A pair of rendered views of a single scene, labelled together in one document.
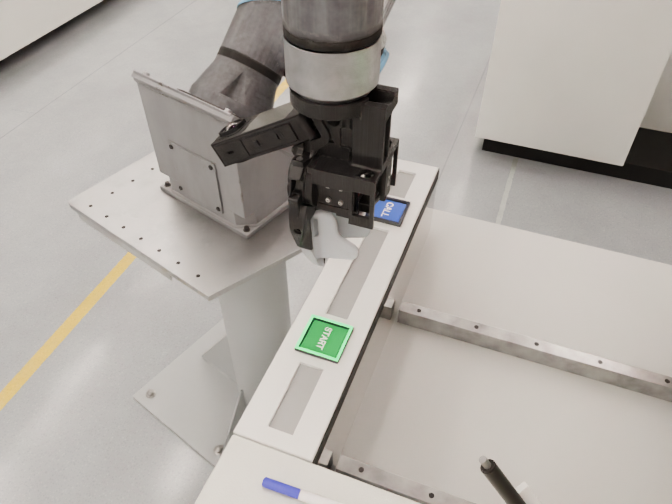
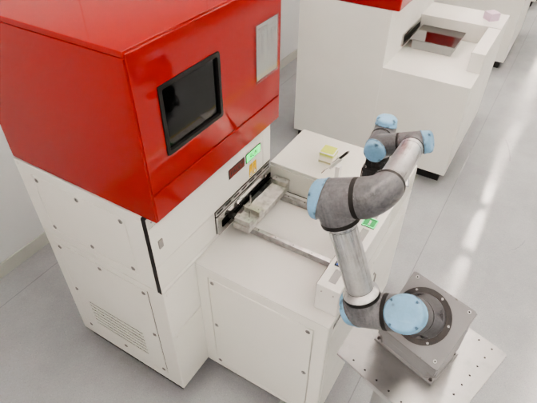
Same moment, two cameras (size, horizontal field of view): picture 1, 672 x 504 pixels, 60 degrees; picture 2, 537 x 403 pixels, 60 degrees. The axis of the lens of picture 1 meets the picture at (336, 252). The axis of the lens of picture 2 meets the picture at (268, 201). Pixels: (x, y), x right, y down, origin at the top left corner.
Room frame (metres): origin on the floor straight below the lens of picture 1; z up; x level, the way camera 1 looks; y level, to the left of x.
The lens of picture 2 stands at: (1.91, -0.16, 2.30)
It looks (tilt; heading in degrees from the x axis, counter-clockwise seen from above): 41 degrees down; 190
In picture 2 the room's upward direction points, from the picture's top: straight up
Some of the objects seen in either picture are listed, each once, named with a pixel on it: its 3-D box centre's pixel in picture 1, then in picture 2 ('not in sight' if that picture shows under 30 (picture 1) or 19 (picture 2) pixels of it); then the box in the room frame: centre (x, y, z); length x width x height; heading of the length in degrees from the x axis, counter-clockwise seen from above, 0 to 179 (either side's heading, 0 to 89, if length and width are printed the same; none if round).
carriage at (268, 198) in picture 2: not in sight; (262, 205); (0.30, -0.47, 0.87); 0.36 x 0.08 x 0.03; 159
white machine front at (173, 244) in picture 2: not in sight; (218, 197); (0.46, -0.62, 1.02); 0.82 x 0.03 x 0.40; 159
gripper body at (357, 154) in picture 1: (341, 148); (375, 165); (0.43, 0.00, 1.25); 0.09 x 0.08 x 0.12; 69
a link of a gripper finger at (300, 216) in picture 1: (306, 208); not in sight; (0.42, 0.03, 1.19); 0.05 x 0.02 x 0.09; 159
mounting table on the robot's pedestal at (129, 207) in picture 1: (234, 214); (413, 359); (0.91, 0.21, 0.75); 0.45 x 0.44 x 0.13; 52
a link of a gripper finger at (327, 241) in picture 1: (331, 245); not in sight; (0.42, 0.00, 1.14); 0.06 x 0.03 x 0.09; 69
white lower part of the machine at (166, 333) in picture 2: not in sight; (173, 263); (0.34, -0.94, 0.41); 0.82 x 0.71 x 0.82; 159
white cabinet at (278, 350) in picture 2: not in sight; (308, 281); (0.33, -0.22, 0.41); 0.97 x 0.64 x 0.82; 159
